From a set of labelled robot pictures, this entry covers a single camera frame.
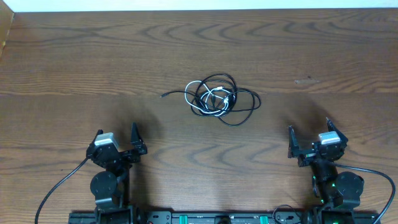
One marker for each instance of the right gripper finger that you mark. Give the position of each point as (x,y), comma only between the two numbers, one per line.
(293,143)
(332,127)

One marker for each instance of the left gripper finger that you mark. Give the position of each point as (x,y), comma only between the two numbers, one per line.
(99,132)
(136,139)

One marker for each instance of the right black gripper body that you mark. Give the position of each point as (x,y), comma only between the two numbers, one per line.
(306,157)

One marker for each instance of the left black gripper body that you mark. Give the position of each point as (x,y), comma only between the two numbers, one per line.
(130,159)

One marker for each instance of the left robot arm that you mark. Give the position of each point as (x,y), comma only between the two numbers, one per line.
(111,187)

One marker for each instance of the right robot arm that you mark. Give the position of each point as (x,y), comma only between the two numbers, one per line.
(339,191)

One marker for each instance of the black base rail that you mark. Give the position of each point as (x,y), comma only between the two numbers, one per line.
(165,217)

